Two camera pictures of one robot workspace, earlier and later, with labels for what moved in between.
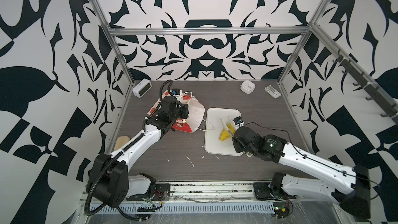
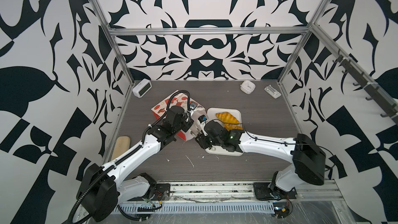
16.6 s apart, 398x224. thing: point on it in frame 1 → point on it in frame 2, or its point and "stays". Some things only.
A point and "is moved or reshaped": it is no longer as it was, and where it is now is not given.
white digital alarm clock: [142, 87] stays
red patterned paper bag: [196, 111] is moved or reshaped
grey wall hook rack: [375, 93] stays
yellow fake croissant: [225, 134] is moved or reshaped
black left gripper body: [179, 112] → [183, 125]
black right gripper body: [240, 147] → [207, 141]
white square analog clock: [247, 86] stays
